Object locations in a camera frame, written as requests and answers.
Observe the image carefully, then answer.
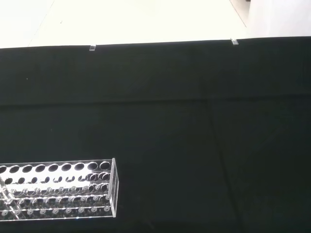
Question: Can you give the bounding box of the clear test tube rack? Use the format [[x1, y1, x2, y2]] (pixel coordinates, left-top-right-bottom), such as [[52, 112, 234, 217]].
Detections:
[[0, 157, 120, 220]]

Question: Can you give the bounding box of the black bench cloth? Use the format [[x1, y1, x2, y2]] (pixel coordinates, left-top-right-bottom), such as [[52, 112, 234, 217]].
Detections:
[[0, 36, 311, 233]]

